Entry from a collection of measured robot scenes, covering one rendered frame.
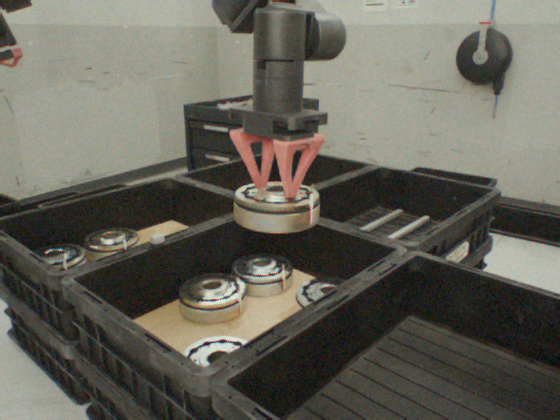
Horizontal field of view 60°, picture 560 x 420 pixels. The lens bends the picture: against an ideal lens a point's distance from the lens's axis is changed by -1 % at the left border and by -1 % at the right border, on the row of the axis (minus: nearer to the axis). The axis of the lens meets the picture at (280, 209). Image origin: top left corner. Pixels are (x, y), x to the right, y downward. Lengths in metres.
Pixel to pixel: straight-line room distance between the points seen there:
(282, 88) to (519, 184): 3.50
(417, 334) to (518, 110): 3.24
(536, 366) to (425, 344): 0.14
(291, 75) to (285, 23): 0.05
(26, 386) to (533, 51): 3.55
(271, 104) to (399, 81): 3.60
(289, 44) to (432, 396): 0.43
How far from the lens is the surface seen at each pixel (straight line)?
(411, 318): 0.77
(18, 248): 0.82
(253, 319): 0.74
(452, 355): 0.71
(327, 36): 0.59
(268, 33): 0.53
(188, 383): 0.50
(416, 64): 4.06
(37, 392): 0.90
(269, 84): 0.54
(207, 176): 1.18
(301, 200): 0.57
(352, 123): 4.34
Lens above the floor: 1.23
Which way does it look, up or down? 20 degrees down
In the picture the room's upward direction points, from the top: straight up
